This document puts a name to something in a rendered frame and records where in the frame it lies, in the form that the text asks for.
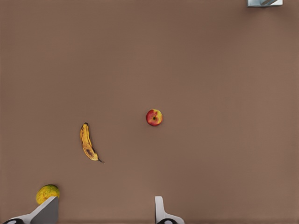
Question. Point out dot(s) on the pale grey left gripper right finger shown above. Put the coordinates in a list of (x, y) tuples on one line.
[(160, 211)]

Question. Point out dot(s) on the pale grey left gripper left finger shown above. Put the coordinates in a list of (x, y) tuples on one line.
[(44, 212)]

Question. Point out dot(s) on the red yellow apple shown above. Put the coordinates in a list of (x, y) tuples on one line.
[(154, 117)]

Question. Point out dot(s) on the yellow green round fruit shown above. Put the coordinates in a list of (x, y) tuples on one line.
[(46, 192)]

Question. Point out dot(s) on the yellow spotted banana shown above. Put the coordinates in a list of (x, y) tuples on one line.
[(87, 142)]

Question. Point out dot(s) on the silver frame post foot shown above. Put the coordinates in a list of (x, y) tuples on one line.
[(264, 3)]

